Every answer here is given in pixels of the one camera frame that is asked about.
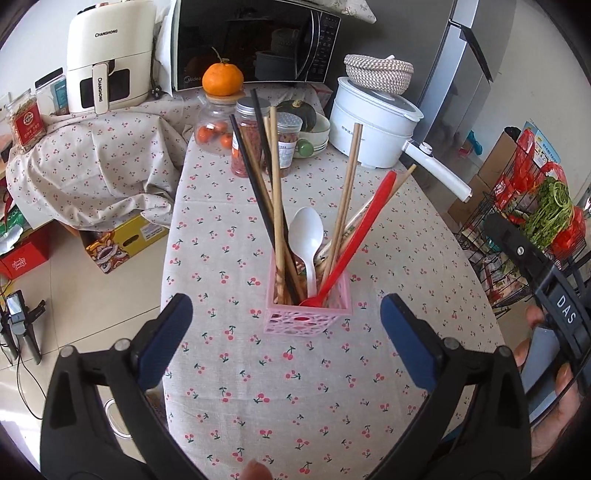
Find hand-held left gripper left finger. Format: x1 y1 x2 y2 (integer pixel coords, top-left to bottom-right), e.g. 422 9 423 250
41 293 204 480

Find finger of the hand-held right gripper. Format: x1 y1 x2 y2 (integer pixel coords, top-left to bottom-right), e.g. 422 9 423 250
482 211 555 289

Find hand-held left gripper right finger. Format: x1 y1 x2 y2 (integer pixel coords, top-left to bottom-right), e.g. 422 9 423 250
369 293 532 480

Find pink plastic utensil holder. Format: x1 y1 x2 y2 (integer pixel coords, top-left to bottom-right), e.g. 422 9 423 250
263 251 352 339

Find disposable chopsticks packet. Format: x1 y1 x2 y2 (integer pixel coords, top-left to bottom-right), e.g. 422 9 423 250
314 194 386 266

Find wooden chopstick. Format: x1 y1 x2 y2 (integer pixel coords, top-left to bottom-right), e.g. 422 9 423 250
318 122 364 287
263 115 280 195
318 164 417 268
270 106 289 305

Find black chopstick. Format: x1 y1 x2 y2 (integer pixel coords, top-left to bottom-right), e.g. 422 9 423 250
250 89 278 185
229 114 303 305

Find person's right hand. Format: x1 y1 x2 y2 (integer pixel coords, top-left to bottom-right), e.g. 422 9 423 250
512 305 585 469

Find person's left hand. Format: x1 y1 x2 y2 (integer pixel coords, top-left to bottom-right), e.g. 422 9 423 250
244 459 272 480

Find green leafy vegetables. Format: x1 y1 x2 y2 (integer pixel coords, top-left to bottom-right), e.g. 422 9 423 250
522 178 575 245

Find red plastic vegetable bag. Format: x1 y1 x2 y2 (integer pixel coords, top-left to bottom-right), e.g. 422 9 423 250
540 161 587 259

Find brown cardboard box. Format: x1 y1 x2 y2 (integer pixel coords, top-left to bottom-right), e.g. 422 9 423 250
447 134 513 222

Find red plastic snack bag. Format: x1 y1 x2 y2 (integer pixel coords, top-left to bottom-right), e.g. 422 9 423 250
492 128 539 210

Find colourful printed cardboard box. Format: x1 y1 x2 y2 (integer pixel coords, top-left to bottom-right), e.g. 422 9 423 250
79 210 170 274

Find cherry print tablecloth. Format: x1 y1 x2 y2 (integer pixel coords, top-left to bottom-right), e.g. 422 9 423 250
159 83 509 480

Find red plastic spoon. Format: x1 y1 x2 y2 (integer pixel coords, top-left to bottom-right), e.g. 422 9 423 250
299 171 398 308

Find white plastic spoon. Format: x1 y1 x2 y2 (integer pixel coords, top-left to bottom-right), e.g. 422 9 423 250
287 207 325 296

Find black device with screen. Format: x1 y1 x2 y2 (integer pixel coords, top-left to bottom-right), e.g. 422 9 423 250
0 290 47 366

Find red cardboard box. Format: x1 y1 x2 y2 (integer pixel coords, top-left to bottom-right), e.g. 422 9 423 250
0 239 51 280

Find white electric cooking pot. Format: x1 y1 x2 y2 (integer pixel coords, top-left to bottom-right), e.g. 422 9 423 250
329 76 472 204

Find grey refrigerator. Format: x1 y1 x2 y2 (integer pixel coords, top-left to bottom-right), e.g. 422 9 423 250
339 0 520 185

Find green white package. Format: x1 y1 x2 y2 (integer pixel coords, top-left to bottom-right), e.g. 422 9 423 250
0 205 24 252

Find wrinkled cherry print cloth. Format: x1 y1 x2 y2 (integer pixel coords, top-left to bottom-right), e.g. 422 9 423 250
6 88 195 232

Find plastic jar of red bits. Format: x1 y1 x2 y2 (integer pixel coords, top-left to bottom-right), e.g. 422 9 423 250
231 97 271 177

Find glass jar with cork lid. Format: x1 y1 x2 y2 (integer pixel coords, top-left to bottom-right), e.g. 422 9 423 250
194 90 247 155

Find white label plastic jar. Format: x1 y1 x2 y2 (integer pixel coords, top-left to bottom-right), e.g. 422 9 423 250
276 112 304 177

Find white ceramic bowl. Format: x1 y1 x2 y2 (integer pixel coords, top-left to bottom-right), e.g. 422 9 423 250
295 113 332 159

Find dark green pumpkin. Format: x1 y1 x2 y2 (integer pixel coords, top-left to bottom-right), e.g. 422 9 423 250
277 98 319 134

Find red label jar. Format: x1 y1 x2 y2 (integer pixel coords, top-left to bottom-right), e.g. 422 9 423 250
4 89 48 153

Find orange mandarin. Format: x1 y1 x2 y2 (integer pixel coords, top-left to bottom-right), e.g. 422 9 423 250
202 46 244 97

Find clear container with black lid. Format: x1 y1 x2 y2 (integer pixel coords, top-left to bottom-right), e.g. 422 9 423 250
34 68 70 117

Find floral cover cloth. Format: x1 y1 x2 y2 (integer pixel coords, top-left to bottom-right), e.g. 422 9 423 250
318 0 377 25

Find cream air fryer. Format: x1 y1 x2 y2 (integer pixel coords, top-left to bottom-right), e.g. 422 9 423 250
66 0 158 115

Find black microwave oven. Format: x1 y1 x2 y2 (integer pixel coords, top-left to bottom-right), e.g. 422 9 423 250
170 0 342 92

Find black wire rack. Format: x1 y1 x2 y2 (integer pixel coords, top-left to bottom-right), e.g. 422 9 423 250
455 185 591 319

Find woven rope basket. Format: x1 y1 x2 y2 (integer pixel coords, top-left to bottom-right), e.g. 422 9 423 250
344 54 415 94

